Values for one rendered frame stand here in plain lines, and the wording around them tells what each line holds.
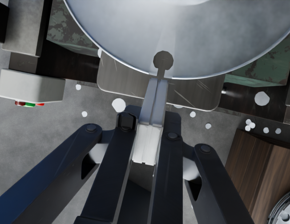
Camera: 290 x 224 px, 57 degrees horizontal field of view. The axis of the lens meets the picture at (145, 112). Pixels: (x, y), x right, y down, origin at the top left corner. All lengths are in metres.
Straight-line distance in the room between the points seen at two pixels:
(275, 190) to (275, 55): 0.46
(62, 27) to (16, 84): 0.13
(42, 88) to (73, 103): 0.63
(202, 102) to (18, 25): 0.33
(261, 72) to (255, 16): 0.16
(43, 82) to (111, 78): 0.23
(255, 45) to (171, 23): 0.09
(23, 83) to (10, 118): 0.75
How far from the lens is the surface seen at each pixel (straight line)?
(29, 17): 0.50
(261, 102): 0.46
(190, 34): 0.31
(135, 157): 0.17
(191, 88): 0.30
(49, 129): 1.18
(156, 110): 0.17
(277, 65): 0.48
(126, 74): 0.30
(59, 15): 0.48
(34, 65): 0.51
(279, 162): 0.82
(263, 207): 0.84
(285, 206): 0.81
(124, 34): 0.31
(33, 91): 0.50
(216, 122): 1.11
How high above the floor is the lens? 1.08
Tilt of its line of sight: 85 degrees down
